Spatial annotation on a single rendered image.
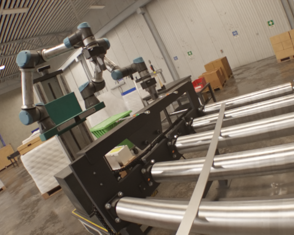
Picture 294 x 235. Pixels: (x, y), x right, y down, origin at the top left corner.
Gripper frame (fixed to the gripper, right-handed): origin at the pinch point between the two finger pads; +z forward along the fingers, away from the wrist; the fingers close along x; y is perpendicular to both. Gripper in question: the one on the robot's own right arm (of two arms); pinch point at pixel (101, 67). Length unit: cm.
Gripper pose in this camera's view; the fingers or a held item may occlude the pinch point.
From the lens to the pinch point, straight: 118.0
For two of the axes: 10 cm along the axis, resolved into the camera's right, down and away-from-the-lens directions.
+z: 4.1, 8.9, 1.9
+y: 7.4, -2.0, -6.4
